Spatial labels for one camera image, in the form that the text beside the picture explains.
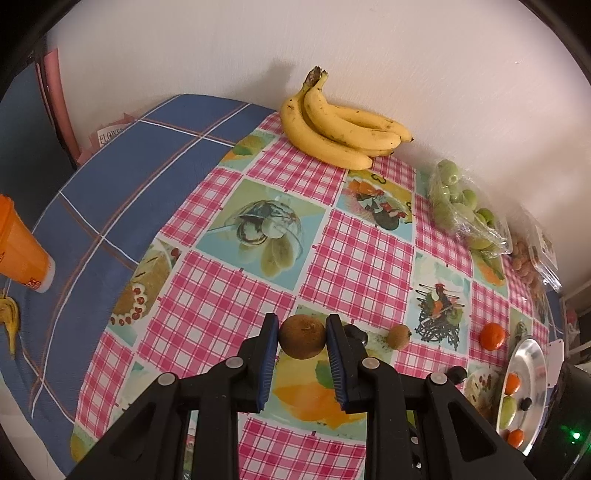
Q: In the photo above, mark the small orange mandarin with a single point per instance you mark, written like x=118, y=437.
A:
x=512, y=384

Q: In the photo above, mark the blue checkered cloth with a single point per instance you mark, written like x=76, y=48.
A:
x=96, y=229

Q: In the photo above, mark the brown kiwi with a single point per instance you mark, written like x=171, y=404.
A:
x=302, y=337
x=399, y=337

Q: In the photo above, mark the large orange with stem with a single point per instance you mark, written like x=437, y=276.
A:
x=515, y=438

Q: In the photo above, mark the bag of green fruits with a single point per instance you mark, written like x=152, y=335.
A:
x=461, y=207

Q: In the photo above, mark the silver metal plate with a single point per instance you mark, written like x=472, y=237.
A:
x=528, y=361

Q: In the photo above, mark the white card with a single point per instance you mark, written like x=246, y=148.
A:
x=554, y=360

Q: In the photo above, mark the clear box of longans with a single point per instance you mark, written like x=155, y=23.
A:
x=534, y=257

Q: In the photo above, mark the oblong green mango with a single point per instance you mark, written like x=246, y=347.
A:
x=508, y=410

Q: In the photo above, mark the pink checkered tablecloth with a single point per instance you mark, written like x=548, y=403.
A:
x=270, y=229

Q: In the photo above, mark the banana peel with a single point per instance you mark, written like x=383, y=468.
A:
x=10, y=318

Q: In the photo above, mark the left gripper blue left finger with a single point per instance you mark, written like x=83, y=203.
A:
x=258, y=355

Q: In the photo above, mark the dark plum with stem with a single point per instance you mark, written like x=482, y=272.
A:
x=526, y=403

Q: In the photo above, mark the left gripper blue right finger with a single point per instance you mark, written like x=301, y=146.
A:
x=345, y=357

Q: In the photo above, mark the orange plastic cup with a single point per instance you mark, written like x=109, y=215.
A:
x=23, y=259

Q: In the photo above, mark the yellow banana bunch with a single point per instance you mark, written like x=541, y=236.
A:
x=344, y=137

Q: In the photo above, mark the orange mandarin near plate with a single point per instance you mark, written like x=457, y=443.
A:
x=492, y=337

